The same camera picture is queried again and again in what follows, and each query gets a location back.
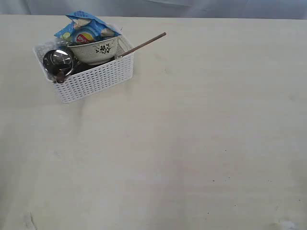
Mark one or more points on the brown wooden chopstick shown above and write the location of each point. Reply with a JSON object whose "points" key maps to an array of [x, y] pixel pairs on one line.
{"points": [[142, 45]]}

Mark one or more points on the dark wooden spoon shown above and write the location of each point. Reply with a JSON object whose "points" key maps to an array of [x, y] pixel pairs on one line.
{"points": [[60, 77]]}

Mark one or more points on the white plastic woven basket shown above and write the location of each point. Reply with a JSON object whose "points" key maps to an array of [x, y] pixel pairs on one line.
{"points": [[89, 82]]}

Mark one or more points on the speckled ceramic floral bowl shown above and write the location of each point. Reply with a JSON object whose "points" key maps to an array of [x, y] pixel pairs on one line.
{"points": [[96, 52]]}

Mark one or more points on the blue Lays chip bag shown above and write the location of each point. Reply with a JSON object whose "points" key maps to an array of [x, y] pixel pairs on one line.
{"points": [[85, 28]]}

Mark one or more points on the stainless steel cup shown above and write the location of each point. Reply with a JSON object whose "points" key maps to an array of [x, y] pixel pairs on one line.
{"points": [[59, 60]]}

